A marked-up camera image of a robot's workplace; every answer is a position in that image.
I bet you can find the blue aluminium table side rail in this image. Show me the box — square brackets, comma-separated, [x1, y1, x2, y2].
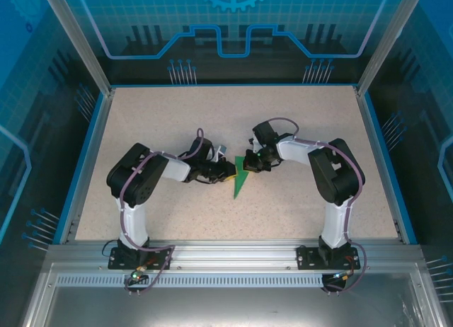
[353, 86, 418, 245]
[58, 88, 116, 245]

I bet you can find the aluminium frame post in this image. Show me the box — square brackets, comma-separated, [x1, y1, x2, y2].
[355, 0, 428, 97]
[39, 0, 116, 96]

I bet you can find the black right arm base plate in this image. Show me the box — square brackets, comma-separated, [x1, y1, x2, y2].
[296, 244, 362, 271]

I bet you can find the long aluminium mounting rail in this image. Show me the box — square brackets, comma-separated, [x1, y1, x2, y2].
[45, 238, 425, 271]

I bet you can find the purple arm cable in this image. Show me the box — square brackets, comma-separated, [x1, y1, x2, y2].
[118, 127, 217, 297]
[265, 117, 369, 294]

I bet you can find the thin black cable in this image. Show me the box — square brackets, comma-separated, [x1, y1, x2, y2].
[101, 238, 121, 261]

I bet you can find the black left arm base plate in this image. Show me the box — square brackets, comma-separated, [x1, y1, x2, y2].
[108, 246, 173, 271]

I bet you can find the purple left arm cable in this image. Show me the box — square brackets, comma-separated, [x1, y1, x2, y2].
[118, 127, 217, 297]

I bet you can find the green paper sheet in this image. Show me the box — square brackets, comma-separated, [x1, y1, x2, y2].
[232, 156, 253, 200]

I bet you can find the slotted grey cable duct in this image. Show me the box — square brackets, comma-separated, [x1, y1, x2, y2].
[56, 274, 340, 288]

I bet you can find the cable connector with green light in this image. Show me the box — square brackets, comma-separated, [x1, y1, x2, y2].
[130, 265, 148, 282]

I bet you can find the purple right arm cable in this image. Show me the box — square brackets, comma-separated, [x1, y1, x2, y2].
[265, 117, 369, 294]

